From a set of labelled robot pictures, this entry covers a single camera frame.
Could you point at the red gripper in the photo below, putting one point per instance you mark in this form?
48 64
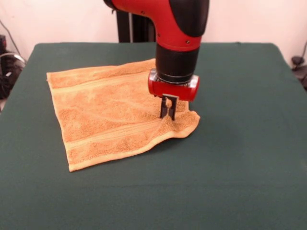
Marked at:
172 90

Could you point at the yellow terry towel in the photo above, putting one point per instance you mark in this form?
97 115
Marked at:
108 115

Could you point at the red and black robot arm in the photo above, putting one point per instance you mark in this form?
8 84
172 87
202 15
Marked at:
177 28

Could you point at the dark green table cloth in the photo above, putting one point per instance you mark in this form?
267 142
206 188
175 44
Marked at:
216 167

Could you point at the black robot stand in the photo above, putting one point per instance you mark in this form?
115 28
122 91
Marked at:
134 28

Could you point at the grey wheeled stand base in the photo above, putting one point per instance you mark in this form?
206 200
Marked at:
298 61

